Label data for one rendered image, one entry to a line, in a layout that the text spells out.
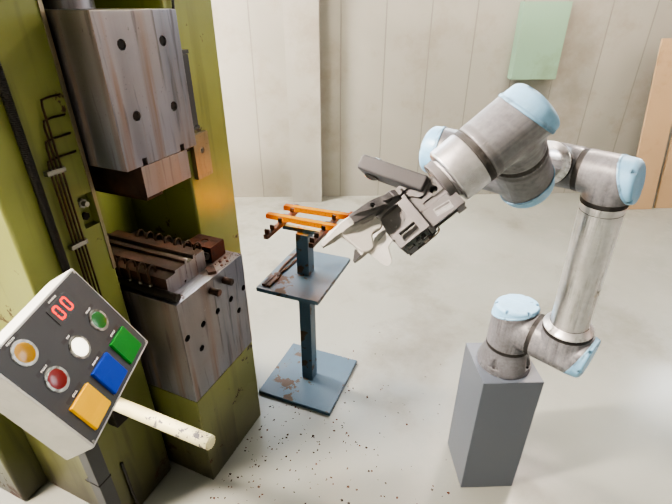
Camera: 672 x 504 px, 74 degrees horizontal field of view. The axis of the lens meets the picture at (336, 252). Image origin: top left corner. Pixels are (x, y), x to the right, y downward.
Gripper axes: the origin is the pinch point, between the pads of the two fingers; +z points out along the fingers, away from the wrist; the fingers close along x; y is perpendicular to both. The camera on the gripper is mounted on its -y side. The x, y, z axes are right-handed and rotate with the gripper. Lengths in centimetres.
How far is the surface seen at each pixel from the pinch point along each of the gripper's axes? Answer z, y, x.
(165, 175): 37, -70, 40
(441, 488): 48, 60, 140
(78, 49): 24, -88, 7
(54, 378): 65, -20, 5
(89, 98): 32, -83, 14
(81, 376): 65, -20, 11
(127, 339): 63, -28, 27
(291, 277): 46, -49, 119
